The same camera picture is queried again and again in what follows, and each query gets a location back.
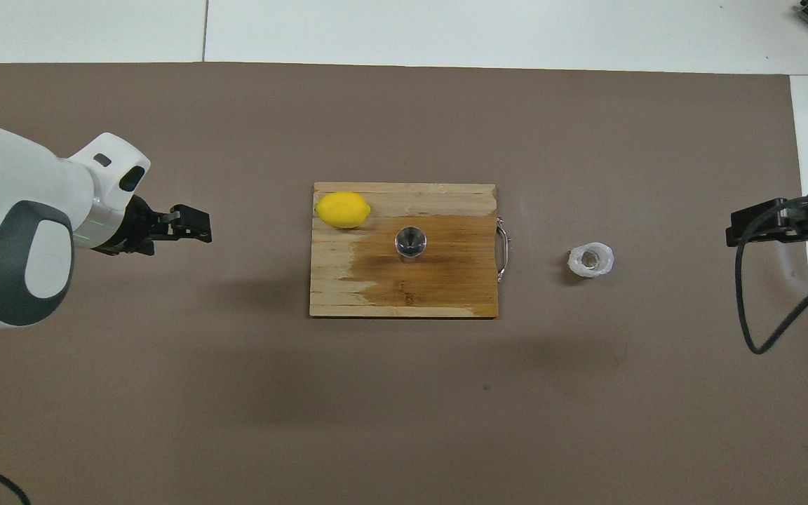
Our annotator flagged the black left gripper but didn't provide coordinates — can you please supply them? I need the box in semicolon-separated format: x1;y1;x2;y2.
97;195;213;257

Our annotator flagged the steel double jigger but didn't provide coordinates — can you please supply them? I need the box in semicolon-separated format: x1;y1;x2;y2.
395;226;427;264

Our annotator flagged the brown table mat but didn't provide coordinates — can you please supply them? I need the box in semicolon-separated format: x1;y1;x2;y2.
0;62;808;505

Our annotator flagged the yellow lemon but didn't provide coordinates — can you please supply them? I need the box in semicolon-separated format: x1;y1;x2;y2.
315;191;372;229

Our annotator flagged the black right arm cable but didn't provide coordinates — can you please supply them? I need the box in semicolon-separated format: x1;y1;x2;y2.
735;198;808;355

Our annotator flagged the wooden cutting board, metal handle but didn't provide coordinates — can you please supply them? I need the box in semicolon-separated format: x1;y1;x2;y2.
309;182;512;320

